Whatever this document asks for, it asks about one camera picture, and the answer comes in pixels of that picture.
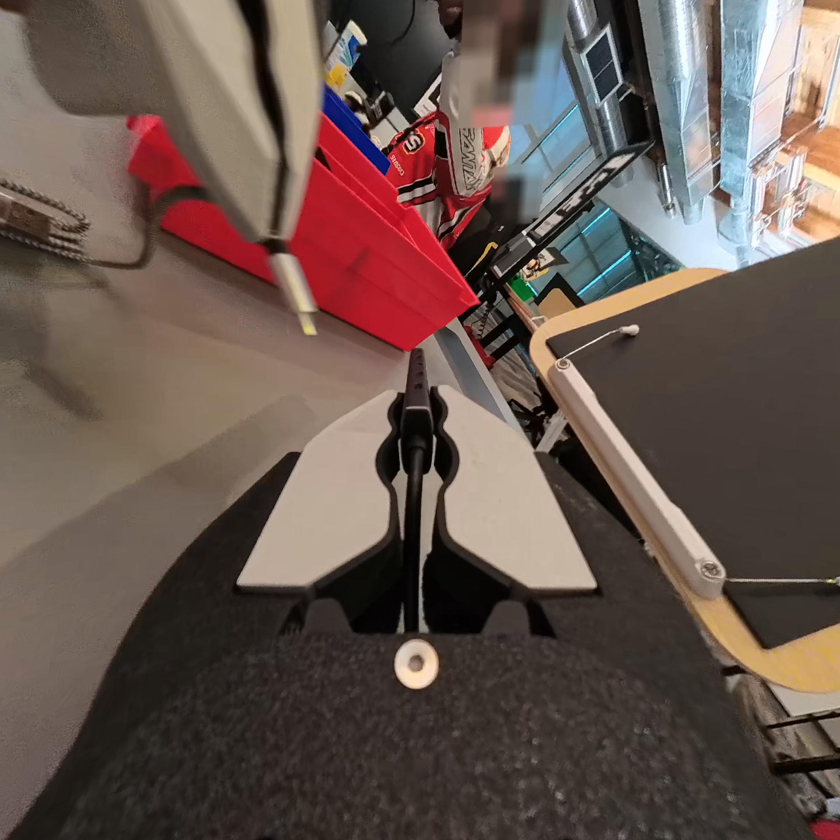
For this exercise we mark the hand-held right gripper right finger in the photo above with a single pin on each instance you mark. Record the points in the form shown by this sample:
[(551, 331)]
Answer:
[(519, 525)]

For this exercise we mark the grey desk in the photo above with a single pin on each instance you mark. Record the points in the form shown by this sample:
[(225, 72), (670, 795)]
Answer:
[(131, 394)]

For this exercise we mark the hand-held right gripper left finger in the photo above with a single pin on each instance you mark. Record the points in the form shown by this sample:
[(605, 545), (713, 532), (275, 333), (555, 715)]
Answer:
[(315, 525)]

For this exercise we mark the red plastic bin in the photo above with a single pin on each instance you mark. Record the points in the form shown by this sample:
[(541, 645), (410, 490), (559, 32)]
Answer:
[(355, 250)]

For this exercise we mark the red white printed bag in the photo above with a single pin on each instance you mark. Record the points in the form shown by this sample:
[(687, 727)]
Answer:
[(446, 171)]

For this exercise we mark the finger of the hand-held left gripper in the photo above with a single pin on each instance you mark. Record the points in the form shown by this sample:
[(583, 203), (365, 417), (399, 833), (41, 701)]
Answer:
[(302, 92), (184, 79)]

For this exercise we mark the blue plastic bin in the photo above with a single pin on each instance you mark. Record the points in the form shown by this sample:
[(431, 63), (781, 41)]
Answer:
[(352, 131)]

